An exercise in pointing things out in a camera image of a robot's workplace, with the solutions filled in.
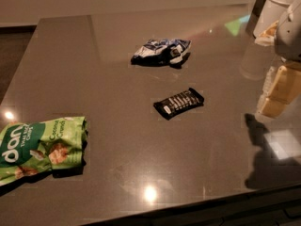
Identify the black rxbar chocolate bar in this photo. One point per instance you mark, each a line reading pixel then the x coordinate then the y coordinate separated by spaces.
pixel 177 104

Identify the green rice chip bag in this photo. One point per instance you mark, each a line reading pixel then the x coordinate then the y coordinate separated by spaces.
pixel 28 149

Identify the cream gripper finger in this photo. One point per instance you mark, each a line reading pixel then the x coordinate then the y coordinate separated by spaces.
pixel 281 86
pixel 267 37

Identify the blue white snack bag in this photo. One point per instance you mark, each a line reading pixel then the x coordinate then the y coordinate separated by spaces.
pixel 161 52

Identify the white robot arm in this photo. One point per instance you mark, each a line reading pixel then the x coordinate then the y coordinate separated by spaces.
pixel 270 13

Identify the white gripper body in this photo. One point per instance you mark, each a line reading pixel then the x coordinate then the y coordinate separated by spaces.
pixel 290 37

